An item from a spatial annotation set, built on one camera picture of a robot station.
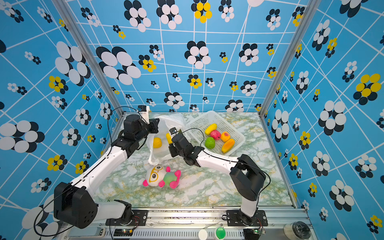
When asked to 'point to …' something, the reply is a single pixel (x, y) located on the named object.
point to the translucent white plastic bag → (166, 122)
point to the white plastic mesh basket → (201, 121)
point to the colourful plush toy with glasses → (157, 175)
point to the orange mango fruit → (227, 145)
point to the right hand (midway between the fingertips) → (172, 143)
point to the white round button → (202, 234)
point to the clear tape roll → (297, 230)
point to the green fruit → (209, 143)
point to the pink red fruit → (216, 134)
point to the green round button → (220, 233)
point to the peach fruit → (225, 136)
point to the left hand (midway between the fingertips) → (160, 118)
